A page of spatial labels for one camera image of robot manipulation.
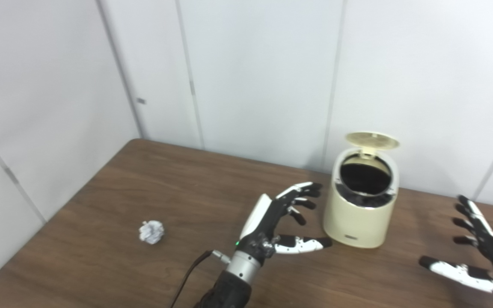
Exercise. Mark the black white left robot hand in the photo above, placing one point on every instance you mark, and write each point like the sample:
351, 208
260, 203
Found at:
263, 226

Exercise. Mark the white paper ball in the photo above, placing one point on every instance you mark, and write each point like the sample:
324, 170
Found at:
151, 232

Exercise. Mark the round cream bin lid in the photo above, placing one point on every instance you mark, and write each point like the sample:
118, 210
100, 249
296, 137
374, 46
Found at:
372, 140

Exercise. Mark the cream-colored desktop bin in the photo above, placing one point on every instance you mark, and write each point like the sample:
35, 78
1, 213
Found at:
353, 222

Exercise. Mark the black bin liner bag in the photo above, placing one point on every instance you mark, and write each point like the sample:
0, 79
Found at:
364, 177

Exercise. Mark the gray wall corner trim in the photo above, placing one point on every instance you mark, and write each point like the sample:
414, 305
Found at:
120, 68

